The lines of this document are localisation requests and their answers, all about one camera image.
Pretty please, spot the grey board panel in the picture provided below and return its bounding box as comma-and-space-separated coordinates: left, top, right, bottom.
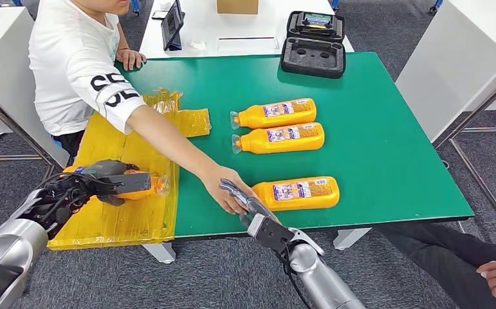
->
0, 64, 71, 169

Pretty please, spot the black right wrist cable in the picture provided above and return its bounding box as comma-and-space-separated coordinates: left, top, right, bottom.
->
275, 249, 313, 309

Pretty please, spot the steel tube frame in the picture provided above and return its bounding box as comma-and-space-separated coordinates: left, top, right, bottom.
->
0, 91, 57, 182
433, 42, 496, 250

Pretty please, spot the white table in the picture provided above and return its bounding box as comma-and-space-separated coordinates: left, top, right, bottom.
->
138, 0, 356, 59

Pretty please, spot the brown cardboard box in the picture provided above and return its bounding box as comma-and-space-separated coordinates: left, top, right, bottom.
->
217, 0, 260, 15

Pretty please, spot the white table foot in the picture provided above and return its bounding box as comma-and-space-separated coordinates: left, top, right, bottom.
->
333, 227, 372, 251
142, 243, 176, 265

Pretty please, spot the black handheld controller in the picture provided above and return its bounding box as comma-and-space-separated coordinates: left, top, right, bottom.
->
295, 12, 339, 34

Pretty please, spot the person's left hand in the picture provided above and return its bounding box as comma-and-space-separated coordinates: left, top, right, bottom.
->
115, 48, 147, 72

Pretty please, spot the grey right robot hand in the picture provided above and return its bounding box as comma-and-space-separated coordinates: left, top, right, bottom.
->
219, 178, 280, 229

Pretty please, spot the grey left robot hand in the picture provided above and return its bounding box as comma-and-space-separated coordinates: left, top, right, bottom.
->
75, 160, 141, 182

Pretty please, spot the orange detergent bottle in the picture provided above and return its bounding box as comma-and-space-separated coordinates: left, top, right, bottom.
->
231, 122, 326, 155
230, 98, 318, 131
251, 176, 341, 212
62, 165, 171, 201

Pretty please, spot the black tablet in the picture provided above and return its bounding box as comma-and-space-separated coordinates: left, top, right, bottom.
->
161, 0, 185, 52

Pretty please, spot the yellow taped cardboard mat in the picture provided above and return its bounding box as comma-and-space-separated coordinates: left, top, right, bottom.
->
47, 87, 212, 252

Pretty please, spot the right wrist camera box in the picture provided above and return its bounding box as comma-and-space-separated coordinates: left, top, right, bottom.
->
246, 213, 295, 253

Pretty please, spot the white partition panel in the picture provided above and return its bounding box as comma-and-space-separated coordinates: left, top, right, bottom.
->
394, 0, 496, 144

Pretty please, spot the black foam-lined case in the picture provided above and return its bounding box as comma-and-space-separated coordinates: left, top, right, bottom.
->
280, 10, 348, 80

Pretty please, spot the person's right hand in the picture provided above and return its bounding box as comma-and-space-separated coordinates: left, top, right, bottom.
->
198, 165, 257, 216

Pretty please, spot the person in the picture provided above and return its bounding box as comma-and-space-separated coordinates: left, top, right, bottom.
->
28, 0, 257, 216
375, 221, 496, 309

